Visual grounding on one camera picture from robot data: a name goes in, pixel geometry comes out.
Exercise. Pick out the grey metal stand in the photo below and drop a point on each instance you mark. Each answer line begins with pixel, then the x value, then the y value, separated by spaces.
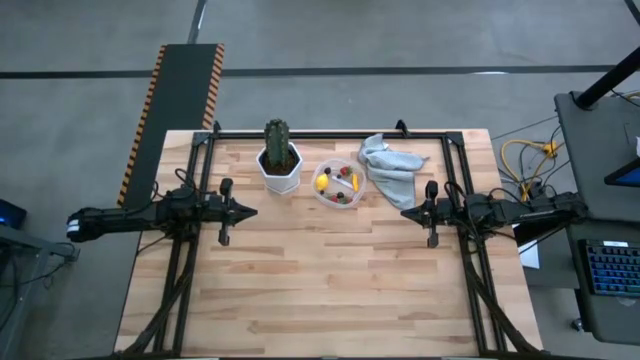
pixel 30 243

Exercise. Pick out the black pole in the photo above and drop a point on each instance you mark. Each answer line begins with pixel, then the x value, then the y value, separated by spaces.
pixel 605 80

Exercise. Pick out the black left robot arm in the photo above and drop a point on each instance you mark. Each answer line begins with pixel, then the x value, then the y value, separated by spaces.
pixel 125 217

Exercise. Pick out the black aluminium table frame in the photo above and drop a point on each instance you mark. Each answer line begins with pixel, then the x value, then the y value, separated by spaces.
pixel 325 135

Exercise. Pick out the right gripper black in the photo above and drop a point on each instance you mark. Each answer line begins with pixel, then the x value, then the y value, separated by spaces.
pixel 450 211

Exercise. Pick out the black stand base bar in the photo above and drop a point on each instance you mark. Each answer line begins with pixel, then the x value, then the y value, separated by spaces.
pixel 535 231

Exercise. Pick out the yellow lemon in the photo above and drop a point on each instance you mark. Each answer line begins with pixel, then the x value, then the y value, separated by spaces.
pixel 322 182

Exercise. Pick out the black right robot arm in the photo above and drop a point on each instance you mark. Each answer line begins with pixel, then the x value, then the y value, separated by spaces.
pixel 525 210

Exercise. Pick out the grey desk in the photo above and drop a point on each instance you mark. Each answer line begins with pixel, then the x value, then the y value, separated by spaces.
pixel 595 145

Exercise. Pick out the black hazard-striped floor mat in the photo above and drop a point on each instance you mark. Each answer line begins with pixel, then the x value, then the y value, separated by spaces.
pixel 180 90

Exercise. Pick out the clear plastic tupperware container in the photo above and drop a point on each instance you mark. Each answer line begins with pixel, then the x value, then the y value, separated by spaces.
pixel 360 195

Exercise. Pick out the green cactus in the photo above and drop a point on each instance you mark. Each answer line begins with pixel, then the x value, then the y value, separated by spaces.
pixel 277 142

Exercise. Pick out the white hexagonal plant pot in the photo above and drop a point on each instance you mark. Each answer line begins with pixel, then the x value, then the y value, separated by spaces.
pixel 280 182

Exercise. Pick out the keyboard with red backlight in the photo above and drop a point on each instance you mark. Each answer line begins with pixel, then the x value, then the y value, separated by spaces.
pixel 615 270

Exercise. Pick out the grey cloth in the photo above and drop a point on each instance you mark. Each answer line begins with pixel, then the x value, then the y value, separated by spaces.
pixel 392 172

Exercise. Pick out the black caster wheel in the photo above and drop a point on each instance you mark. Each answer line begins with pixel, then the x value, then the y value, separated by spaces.
pixel 577 324

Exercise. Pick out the black blue-lit device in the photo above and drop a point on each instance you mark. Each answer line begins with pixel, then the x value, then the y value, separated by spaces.
pixel 10 215

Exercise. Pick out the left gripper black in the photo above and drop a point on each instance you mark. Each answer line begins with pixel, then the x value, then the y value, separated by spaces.
pixel 216 211

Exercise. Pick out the tablet with blue screen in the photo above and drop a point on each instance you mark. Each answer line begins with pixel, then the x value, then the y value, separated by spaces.
pixel 627 176

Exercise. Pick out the white paper sheet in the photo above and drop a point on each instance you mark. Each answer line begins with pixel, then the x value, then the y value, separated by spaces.
pixel 531 256

